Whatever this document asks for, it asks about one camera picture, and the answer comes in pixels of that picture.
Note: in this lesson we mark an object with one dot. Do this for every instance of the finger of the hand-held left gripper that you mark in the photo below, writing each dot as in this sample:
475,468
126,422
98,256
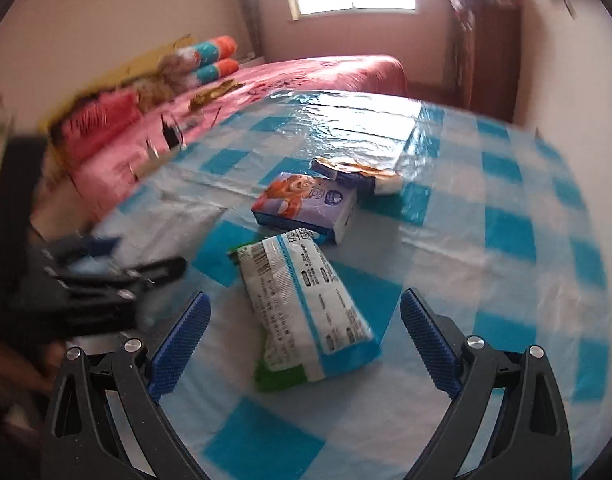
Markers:
93,247
155,270

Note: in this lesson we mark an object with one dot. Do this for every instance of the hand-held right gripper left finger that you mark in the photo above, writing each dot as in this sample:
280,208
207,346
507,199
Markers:
183,345

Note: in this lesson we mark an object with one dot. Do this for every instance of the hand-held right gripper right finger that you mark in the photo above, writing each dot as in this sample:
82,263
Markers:
428,340

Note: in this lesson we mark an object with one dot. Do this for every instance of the white green wipes packet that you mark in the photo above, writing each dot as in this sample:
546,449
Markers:
306,310

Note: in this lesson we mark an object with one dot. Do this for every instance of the purple orange tissue pack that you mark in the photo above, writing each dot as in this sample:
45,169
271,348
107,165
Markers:
303,205

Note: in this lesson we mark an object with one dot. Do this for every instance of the dark purple packet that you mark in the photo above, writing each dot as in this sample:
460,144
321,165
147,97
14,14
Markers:
353,172

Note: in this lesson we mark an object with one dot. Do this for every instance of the person's left hand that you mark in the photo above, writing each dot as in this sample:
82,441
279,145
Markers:
15,370

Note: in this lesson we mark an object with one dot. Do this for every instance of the blue white checked tablecloth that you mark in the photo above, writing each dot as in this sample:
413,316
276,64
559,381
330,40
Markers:
461,240

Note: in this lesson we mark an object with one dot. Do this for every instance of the pink pillow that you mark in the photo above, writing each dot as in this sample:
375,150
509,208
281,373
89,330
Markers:
103,120

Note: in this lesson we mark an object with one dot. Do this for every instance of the yellow headboard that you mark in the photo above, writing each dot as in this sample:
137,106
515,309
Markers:
115,70

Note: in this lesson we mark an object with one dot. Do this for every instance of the brown patterned pillow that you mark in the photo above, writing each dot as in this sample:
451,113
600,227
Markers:
163,82

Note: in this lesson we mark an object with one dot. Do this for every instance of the gold cloth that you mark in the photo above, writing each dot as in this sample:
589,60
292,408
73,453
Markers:
210,94

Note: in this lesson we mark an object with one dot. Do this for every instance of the orange teal bolster pillow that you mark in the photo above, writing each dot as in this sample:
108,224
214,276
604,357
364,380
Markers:
218,71
210,50

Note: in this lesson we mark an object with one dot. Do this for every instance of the bed with pink sheet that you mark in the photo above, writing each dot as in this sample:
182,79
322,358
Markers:
306,75

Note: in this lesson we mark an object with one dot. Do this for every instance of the grey patterned curtain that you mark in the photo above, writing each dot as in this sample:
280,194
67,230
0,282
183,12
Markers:
251,10

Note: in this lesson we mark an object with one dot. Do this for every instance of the brown wooden cabinet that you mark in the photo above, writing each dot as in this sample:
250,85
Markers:
491,50

